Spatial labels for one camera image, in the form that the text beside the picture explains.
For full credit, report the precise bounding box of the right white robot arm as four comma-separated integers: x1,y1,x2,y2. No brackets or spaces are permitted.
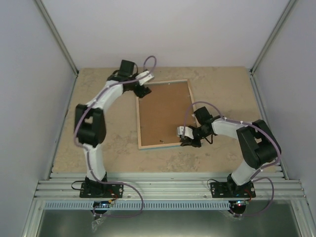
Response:
177,107,281,198

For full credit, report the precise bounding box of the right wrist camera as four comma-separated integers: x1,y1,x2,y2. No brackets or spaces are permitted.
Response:
176,126,194,139

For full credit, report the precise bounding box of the right circuit board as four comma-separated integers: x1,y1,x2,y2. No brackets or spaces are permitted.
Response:
232,200,249,206

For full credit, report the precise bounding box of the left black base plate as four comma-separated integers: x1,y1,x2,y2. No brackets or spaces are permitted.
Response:
79,182,123,198

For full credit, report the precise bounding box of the circuit board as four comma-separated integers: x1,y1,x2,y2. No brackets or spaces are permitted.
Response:
93,200,116,209
232,200,249,206

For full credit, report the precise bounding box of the grey slotted cable duct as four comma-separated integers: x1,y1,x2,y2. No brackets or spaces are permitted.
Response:
44,200,231,211

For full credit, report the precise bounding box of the aluminium corner post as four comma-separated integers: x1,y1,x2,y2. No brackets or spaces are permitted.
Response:
249,0,298,75
34,0,79,77

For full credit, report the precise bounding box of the brown cardboard backing board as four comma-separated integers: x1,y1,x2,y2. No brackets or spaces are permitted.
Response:
138,81,198,146

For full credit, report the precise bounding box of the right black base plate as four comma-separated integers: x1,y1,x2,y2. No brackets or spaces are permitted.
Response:
209,182,256,198

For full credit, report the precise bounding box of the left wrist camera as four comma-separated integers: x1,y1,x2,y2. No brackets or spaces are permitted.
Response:
136,70,154,85

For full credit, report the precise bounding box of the left aluminium corner post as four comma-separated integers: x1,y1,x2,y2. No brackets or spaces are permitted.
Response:
34,0,79,77

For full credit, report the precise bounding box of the left circuit board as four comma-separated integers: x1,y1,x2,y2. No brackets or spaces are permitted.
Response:
93,200,116,209

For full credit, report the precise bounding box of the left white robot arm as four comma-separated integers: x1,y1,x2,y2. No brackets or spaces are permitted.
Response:
74,60,154,199

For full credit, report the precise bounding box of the clear plastic bag scrap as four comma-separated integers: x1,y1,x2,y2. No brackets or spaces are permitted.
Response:
91,217,106,233

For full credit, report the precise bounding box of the aluminium rail beam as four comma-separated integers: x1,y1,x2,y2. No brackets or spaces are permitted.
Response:
34,171,306,200

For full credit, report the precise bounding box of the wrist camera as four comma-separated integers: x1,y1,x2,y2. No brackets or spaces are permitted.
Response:
176,126,194,139
136,70,154,85

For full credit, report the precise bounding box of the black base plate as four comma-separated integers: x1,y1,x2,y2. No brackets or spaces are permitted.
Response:
209,182,256,198
79,182,123,198

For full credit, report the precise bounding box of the right aluminium corner post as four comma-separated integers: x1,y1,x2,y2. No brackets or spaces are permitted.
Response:
249,0,298,75

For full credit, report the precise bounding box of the wooden teal picture frame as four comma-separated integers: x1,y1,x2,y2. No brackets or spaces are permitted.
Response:
135,79,200,151

